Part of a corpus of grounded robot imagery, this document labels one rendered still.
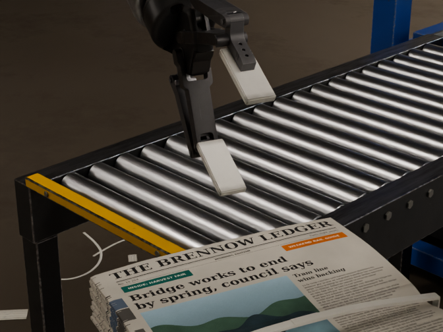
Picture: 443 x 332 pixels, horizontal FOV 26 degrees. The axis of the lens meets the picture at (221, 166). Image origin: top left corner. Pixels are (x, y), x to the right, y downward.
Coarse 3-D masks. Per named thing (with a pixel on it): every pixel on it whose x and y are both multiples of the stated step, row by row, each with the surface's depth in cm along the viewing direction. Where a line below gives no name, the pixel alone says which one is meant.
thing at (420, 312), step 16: (400, 288) 94; (336, 304) 91; (416, 304) 92; (272, 320) 89; (336, 320) 89; (352, 320) 89; (368, 320) 89; (384, 320) 89; (400, 320) 89; (416, 320) 89
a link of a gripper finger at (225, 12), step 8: (192, 0) 96; (200, 0) 95; (208, 0) 95; (216, 0) 95; (224, 0) 95; (200, 8) 95; (208, 8) 93; (216, 8) 92; (224, 8) 92; (232, 8) 92; (208, 16) 93; (216, 16) 91; (224, 16) 90; (248, 16) 90; (224, 24) 90
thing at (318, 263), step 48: (240, 240) 103; (288, 240) 102; (336, 240) 102; (96, 288) 96; (144, 288) 94; (192, 288) 94; (240, 288) 94; (288, 288) 94; (336, 288) 94; (384, 288) 94
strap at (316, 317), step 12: (384, 300) 90; (396, 300) 90; (408, 300) 91; (420, 300) 91; (324, 312) 87; (336, 312) 87; (348, 312) 88; (276, 324) 86; (288, 324) 86; (300, 324) 86
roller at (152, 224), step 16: (80, 176) 180; (80, 192) 176; (96, 192) 174; (112, 192) 173; (112, 208) 170; (128, 208) 168; (144, 208) 167; (144, 224) 164; (160, 224) 163; (176, 224) 162; (176, 240) 159; (192, 240) 157; (208, 240) 157
